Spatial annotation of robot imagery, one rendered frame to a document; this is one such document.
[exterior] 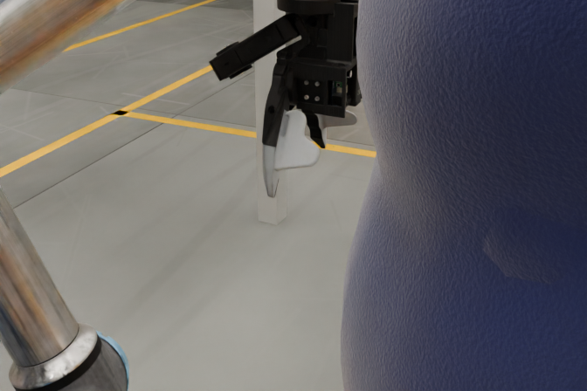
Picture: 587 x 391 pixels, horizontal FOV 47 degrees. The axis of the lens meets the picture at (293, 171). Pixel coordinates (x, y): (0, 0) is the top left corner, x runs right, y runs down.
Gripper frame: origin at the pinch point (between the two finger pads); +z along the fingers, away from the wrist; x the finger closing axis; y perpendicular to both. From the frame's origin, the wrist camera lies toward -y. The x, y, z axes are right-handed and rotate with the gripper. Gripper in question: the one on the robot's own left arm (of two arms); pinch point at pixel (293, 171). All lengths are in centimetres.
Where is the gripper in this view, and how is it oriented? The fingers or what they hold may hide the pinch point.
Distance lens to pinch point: 77.7
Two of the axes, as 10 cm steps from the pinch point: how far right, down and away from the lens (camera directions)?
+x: 4.0, -3.8, 8.3
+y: 9.2, 1.6, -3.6
